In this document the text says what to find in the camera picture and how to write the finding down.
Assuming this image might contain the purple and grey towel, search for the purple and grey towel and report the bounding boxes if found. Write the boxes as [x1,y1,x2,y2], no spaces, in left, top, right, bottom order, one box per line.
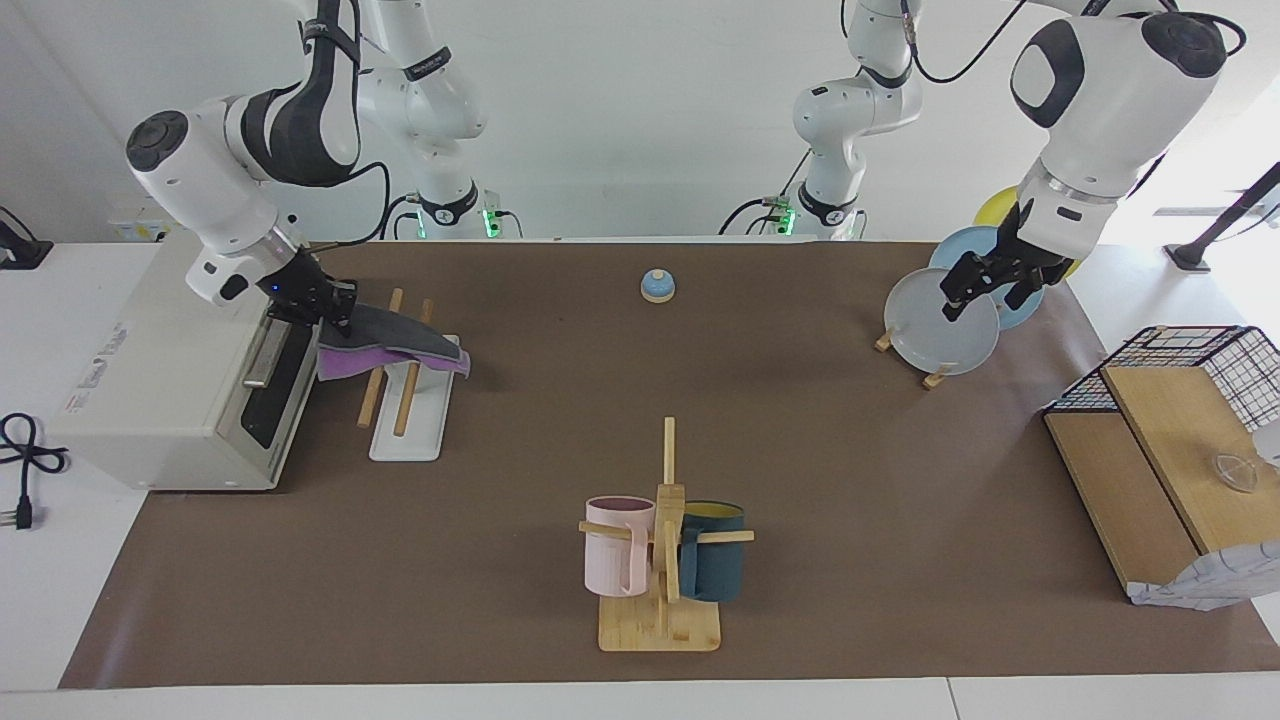
[318,303,471,383]

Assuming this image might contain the wooden plate rack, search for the wooden plate rack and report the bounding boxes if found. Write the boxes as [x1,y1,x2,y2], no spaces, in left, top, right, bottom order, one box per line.
[875,325,951,391]

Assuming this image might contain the white towel rack wooden bars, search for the white towel rack wooden bars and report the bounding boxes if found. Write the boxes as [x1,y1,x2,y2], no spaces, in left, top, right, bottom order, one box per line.
[358,288,461,463]

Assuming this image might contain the light blue plate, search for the light blue plate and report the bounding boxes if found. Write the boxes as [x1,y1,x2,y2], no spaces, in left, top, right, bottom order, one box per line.
[928,226,1046,331]

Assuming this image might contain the yellow plate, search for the yellow plate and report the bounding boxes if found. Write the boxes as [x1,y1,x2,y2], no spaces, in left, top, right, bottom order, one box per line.
[973,185,1083,281]

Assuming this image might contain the grey plate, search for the grey plate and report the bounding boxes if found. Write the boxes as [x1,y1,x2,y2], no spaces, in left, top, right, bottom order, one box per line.
[884,268,1001,377]

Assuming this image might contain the beige toaster oven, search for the beige toaster oven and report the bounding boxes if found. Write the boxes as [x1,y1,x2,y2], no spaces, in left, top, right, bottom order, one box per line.
[48,235,326,493]

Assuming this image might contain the white power strip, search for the white power strip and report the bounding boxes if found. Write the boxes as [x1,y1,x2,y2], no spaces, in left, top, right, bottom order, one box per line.
[108,205,176,243]

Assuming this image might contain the brown table mat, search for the brown table mat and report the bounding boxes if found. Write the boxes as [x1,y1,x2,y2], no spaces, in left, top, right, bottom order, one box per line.
[58,240,1280,691]

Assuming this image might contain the clear glass bowl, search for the clear glass bowl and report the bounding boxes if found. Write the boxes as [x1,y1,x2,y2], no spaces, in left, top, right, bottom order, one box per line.
[1213,452,1259,493]

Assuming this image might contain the white marble patterned sheet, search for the white marble patterned sheet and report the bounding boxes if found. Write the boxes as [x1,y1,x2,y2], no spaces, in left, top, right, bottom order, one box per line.
[1128,540,1280,611]

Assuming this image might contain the pink mug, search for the pink mug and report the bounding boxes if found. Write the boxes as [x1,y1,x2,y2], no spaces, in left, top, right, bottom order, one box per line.
[584,496,657,598]

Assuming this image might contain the dark teal mug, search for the dark teal mug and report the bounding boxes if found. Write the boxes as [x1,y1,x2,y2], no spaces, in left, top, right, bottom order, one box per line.
[678,502,746,603]

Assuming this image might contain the wooden mug tree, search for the wooden mug tree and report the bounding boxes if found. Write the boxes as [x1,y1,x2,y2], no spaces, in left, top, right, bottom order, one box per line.
[578,417,756,653]

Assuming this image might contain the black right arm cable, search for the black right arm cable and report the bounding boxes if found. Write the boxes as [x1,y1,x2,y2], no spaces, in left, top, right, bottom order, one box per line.
[300,160,396,249]

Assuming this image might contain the black base cable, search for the black base cable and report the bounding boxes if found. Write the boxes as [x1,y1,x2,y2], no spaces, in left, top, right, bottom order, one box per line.
[380,192,426,241]
[730,148,811,237]

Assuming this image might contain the black camera stand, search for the black camera stand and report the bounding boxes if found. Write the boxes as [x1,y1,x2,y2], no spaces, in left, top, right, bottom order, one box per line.
[1163,162,1280,273]

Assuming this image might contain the wooden shelf with wire basket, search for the wooden shelf with wire basket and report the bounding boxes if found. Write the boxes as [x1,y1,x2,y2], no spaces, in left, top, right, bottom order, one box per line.
[1043,325,1280,601]

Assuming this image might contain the black clamp mount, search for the black clamp mount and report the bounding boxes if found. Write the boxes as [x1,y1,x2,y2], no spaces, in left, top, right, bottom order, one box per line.
[0,205,53,271]

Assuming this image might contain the black power cord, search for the black power cord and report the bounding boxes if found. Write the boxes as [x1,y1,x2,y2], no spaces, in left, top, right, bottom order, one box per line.
[0,412,69,532]

